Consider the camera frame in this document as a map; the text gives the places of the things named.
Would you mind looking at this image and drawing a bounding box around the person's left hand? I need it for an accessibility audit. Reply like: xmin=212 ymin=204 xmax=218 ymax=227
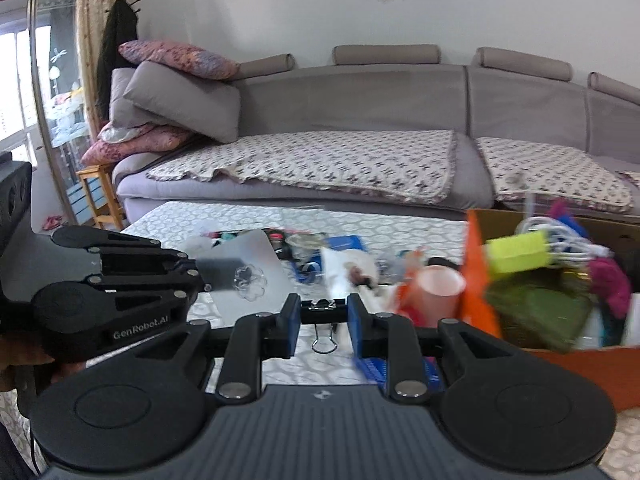
xmin=0 ymin=334 xmax=87 ymax=392

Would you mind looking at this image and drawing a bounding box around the clear flower-shaped plastic piece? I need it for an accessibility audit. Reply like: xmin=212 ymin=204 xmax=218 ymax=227
xmin=234 ymin=264 xmax=267 ymax=302

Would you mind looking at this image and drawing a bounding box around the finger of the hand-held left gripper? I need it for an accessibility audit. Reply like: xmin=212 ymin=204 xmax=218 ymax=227
xmin=97 ymin=240 xmax=241 ymax=282
xmin=100 ymin=273 xmax=214 ymax=312

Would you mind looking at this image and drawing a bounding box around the floral curtain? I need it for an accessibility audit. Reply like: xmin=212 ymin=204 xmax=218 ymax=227
xmin=75 ymin=0 xmax=129 ymax=128

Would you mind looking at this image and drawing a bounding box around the yellow wooden stool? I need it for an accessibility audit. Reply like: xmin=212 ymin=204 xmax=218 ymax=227
xmin=76 ymin=164 xmax=126 ymax=232

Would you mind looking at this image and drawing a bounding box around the dark coat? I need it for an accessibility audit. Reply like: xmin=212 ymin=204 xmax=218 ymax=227
xmin=96 ymin=0 xmax=141 ymax=126

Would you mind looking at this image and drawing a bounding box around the blue striped packet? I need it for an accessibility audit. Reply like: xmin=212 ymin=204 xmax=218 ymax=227
xmin=356 ymin=357 xmax=446 ymax=393

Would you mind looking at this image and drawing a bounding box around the yellow-green brush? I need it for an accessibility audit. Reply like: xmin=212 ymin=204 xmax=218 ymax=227
xmin=484 ymin=231 xmax=552 ymax=275

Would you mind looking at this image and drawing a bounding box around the white paper packet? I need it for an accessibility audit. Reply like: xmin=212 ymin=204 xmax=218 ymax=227
xmin=319 ymin=247 xmax=377 ymax=302

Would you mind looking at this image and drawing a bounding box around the green cloth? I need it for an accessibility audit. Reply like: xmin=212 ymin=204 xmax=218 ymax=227
xmin=486 ymin=279 xmax=597 ymax=354

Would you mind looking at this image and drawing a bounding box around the black binder clip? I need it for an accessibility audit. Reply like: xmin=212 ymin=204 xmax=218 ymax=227
xmin=299 ymin=299 xmax=350 ymax=354

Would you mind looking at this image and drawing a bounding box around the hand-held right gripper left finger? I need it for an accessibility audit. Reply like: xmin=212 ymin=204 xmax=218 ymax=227
xmin=135 ymin=294 xmax=302 ymax=405

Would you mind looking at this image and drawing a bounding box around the pink cup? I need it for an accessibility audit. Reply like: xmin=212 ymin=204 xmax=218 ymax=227
xmin=416 ymin=265 xmax=467 ymax=330

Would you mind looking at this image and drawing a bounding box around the magenta cloth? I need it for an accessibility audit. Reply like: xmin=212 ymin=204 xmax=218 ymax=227
xmin=588 ymin=258 xmax=633 ymax=319

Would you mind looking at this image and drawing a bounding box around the silver sheet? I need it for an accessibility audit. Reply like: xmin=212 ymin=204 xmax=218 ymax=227
xmin=199 ymin=229 xmax=292 ymax=312

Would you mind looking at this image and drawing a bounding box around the glass sliding door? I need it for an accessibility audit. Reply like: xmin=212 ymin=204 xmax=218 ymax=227
xmin=0 ymin=0 xmax=98 ymax=211

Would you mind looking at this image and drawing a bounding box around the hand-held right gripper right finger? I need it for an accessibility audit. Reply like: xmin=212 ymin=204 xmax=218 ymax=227
xmin=347 ymin=294 xmax=516 ymax=404

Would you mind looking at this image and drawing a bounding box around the orange cardboard box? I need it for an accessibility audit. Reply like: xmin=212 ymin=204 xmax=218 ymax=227
xmin=462 ymin=208 xmax=640 ymax=413

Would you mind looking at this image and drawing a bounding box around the pink floral pillow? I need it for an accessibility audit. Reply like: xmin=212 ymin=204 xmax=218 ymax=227
xmin=118 ymin=40 xmax=242 ymax=81

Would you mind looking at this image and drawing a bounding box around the blue crate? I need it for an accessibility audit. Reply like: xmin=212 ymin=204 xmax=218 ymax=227
xmin=66 ymin=184 xmax=97 ymax=225

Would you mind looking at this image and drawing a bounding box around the white cable bundle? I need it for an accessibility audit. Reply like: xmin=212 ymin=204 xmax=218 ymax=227
xmin=515 ymin=216 xmax=614 ymax=267

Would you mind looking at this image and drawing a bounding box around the grey sofa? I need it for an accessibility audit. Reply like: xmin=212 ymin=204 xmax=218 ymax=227
xmin=111 ymin=45 xmax=640 ymax=221

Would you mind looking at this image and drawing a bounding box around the desktop with patterned tablecloth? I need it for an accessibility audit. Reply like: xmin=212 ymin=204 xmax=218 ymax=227
xmin=0 ymin=201 xmax=640 ymax=480

